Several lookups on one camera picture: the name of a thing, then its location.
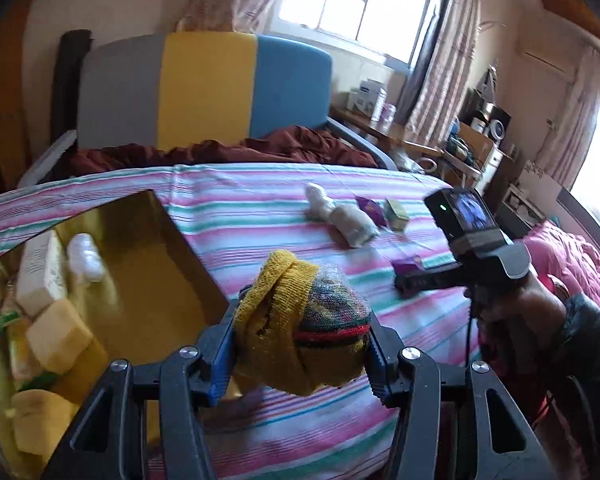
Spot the white and blue carton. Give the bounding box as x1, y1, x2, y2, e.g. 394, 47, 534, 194
346, 78, 387, 116

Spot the white air conditioner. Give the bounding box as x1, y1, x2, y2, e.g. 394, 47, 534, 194
516, 34, 577, 77

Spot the large barred window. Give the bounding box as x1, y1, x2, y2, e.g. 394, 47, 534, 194
279, 0, 442, 67

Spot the wooden cabinet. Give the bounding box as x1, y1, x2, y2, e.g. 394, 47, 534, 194
441, 122, 507, 197

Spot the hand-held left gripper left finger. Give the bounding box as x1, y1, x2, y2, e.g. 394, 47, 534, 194
42, 300, 241, 480

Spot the purple snack packet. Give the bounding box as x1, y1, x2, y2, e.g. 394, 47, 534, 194
354, 194, 387, 226
390, 255, 426, 294

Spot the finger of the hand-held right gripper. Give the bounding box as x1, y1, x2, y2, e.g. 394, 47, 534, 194
394, 267, 475, 295

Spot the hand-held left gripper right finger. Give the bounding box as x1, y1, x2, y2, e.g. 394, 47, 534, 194
362, 310, 543, 480

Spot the yellow striped knit sock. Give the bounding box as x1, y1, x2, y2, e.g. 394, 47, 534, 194
232, 248, 372, 397

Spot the maroon blanket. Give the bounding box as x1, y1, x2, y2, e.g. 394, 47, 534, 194
66, 124, 382, 177

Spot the black cable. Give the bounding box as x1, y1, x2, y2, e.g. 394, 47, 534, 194
463, 287, 487, 362

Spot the cream knit sock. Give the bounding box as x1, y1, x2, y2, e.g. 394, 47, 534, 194
328, 203, 381, 250

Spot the wooden desk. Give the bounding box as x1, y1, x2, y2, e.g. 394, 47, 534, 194
329, 104, 444, 162

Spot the dark red gold-lined box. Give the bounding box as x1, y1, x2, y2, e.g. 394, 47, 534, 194
0, 188, 242, 480

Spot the rice cracker snack packet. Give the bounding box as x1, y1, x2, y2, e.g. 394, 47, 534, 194
0, 280, 57, 392

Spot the patterned white cardboard box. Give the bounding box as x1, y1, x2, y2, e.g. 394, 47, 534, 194
516, 159, 564, 212

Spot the person's right forearm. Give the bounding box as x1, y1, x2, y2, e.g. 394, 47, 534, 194
500, 272, 600, 411

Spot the green and white box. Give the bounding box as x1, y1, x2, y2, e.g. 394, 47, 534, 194
383, 197, 411, 234

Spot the black and silver speaker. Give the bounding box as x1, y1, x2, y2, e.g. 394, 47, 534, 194
461, 101, 513, 142

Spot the yellow sponge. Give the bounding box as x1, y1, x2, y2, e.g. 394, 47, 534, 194
10, 388, 84, 467
25, 299, 95, 376

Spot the grey yellow blue bed headboard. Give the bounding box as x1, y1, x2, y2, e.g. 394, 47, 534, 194
17, 31, 399, 192

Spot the striped blanket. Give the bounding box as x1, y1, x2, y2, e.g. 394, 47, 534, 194
0, 162, 487, 480

